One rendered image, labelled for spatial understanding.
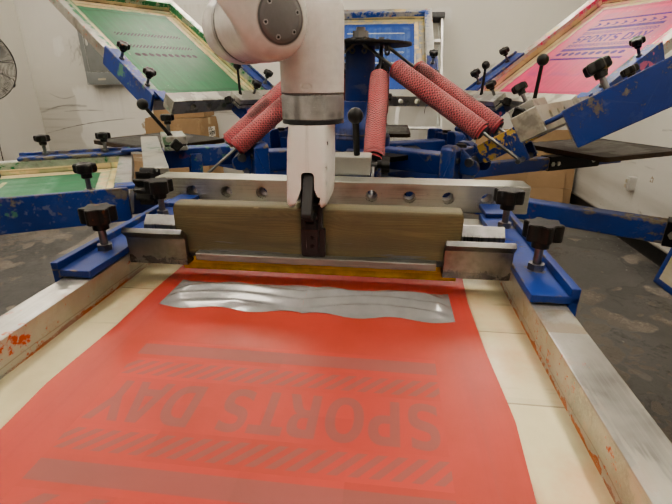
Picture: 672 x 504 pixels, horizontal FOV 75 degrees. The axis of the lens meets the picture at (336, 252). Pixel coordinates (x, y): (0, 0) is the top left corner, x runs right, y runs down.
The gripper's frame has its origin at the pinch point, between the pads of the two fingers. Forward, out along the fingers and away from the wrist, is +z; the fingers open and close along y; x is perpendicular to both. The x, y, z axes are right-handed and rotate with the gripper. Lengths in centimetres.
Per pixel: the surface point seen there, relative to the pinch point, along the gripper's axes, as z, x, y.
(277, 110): -12, -20, -64
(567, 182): 80, 190, -403
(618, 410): 2.5, 26.8, 27.2
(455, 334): 6.0, 17.4, 12.7
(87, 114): 18, -324, -413
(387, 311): 5.6, 10.0, 9.3
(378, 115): -11, 7, -54
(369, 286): 6.0, 7.5, 2.0
